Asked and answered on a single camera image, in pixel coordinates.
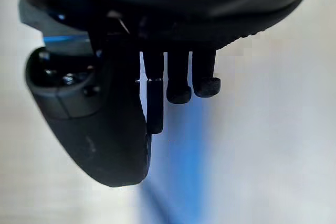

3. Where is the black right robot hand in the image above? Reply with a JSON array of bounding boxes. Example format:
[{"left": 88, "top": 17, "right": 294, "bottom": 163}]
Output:
[{"left": 10, "top": 0, "right": 316, "bottom": 188}]

